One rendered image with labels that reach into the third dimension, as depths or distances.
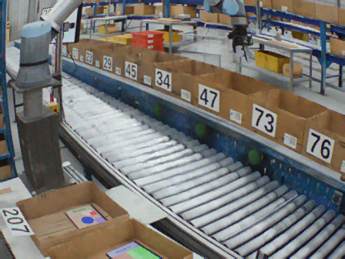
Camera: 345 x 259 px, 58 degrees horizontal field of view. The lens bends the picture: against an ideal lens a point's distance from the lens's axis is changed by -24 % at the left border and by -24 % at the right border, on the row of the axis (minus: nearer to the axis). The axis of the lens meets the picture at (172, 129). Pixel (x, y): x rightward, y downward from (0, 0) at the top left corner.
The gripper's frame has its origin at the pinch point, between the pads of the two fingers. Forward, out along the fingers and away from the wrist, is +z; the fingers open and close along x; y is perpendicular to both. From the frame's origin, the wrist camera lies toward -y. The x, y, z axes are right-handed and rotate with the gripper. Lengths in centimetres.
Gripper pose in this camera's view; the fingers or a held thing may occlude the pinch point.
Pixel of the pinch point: (242, 59)
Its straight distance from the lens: 195.2
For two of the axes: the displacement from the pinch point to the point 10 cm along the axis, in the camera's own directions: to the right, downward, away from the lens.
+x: 8.7, -2.4, 4.2
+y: 4.7, 2.3, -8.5
